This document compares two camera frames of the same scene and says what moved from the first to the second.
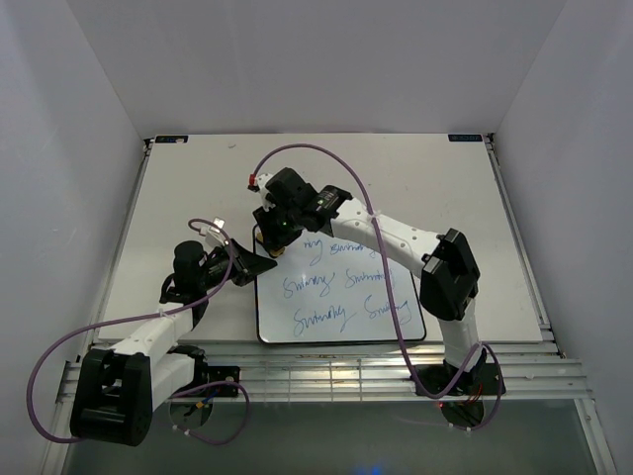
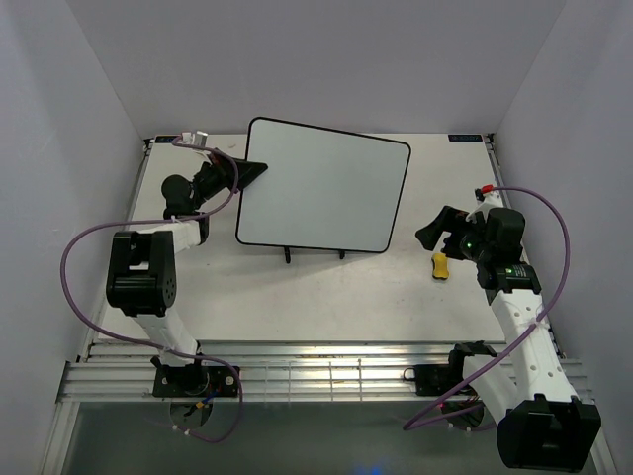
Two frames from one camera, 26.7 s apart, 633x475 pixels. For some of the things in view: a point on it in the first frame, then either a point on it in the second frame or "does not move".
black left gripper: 251,263 → 248,170
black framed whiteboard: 329,290 → 321,188
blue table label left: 171,140 does not move
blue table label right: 465,138 does not move
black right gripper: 265,221 → 448,219
